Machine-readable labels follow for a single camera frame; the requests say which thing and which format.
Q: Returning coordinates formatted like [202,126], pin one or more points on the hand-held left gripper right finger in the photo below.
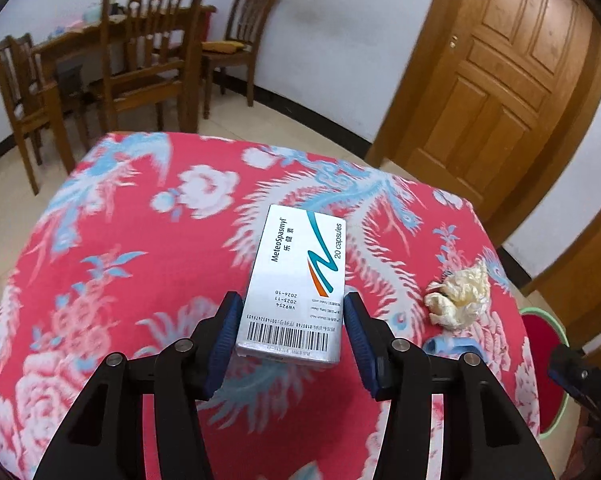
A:
[363,347]

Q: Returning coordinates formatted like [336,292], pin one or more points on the white medicine box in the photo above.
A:
[295,280]

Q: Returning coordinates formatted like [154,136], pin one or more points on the small wooden chair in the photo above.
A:
[25,105]

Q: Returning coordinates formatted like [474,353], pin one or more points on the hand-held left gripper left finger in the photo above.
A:
[223,340]

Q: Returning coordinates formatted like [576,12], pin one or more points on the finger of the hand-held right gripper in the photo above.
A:
[568,367]

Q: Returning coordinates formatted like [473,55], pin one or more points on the large wooden slat-back chair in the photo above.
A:
[150,45]

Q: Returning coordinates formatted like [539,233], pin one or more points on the blue plastic strip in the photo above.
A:
[445,346]

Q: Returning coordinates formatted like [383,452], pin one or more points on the yellow seat cushion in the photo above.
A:
[225,46]

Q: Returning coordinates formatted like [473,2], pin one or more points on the wooden chair with cushion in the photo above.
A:
[243,45]

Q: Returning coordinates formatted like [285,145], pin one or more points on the wooden dining table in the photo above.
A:
[75,45]

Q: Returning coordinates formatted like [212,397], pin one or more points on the cream crumpled glove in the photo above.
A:
[460,295]

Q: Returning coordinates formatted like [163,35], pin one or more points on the green bin with red bag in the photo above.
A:
[540,360]

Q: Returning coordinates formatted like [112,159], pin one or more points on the red floral tablecloth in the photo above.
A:
[130,220]

